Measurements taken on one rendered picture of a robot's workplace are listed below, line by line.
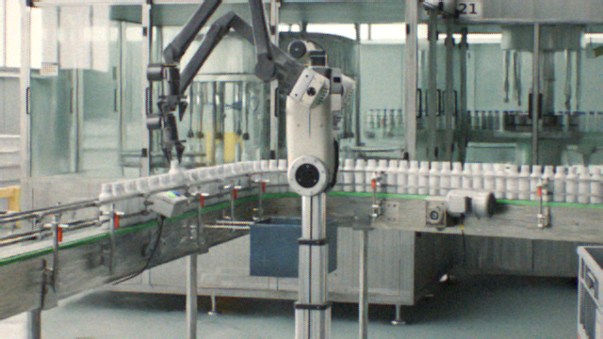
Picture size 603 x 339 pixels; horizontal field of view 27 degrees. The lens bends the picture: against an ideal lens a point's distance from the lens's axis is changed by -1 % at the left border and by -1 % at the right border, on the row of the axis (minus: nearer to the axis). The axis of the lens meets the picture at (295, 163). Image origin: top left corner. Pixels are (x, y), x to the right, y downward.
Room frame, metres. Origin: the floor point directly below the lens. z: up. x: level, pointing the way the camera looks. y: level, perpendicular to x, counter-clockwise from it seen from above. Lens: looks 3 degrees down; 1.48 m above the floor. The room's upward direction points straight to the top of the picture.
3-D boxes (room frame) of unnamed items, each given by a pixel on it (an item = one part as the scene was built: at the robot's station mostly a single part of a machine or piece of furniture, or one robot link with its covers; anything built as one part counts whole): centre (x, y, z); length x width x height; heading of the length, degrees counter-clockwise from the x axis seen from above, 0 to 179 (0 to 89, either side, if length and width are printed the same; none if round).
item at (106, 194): (4.53, 0.68, 1.08); 0.06 x 0.06 x 0.17
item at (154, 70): (4.75, 0.51, 1.60); 0.12 x 0.09 x 0.12; 76
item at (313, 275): (4.83, -0.07, 0.74); 0.11 x 0.11 x 0.40; 75
